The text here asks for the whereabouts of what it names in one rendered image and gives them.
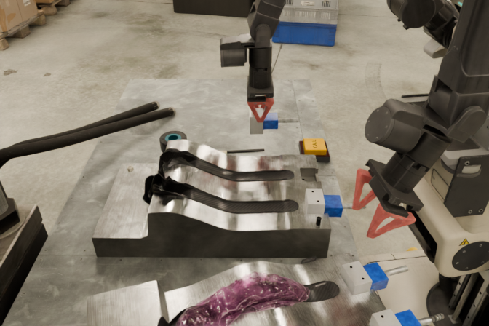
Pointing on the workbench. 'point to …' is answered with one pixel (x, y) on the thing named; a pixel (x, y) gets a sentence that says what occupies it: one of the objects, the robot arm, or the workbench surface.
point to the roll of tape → (170, 138)
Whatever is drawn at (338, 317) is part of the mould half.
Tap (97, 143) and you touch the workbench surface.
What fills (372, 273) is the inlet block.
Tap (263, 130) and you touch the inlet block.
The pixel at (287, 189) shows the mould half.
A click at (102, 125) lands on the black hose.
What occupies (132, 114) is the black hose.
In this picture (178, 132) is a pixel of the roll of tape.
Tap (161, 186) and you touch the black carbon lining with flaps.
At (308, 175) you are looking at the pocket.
